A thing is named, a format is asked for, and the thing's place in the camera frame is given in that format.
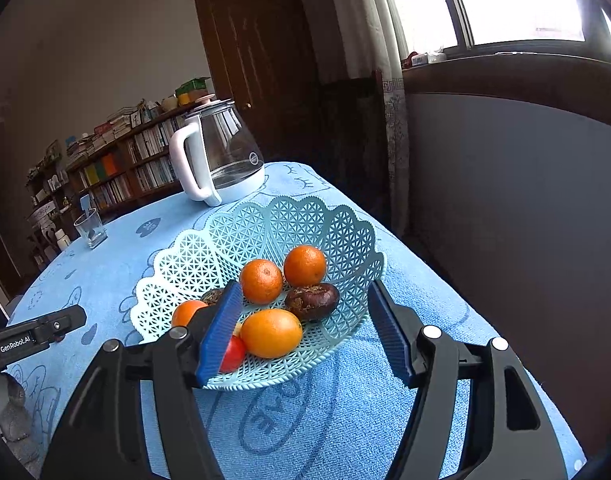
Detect large orange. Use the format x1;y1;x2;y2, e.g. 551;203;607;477
171;300;208;327

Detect red tomato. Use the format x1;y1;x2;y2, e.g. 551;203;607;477
220;336;247;374

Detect white thermos bottle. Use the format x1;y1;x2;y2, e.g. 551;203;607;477
55;229;71;252

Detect dark open shelf unit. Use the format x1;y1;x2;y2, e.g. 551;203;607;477
25;141;78;271

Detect clear drinking glass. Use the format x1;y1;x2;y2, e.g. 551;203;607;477
74;208;107;249

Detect teal lattice fruit basket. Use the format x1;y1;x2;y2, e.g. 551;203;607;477
130;196;386;391

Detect wooden bookshelf with books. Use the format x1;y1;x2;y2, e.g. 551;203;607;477
66;103;194;220

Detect small orange in basket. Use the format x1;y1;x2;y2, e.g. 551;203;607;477
284;245;326;287
240;259;283;306

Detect dark mangosteen in basket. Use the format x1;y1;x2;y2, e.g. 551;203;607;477
284;283;339;322

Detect dark wooden door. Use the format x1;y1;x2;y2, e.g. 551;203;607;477
195;0;321;164

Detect beige patterned curtain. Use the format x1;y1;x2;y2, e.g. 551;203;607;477
333;0;409;235

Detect glass kettle white handle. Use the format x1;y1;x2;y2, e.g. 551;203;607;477
169;100;266;207

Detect window with dark frame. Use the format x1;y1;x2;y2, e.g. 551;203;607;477
393;0;611;63

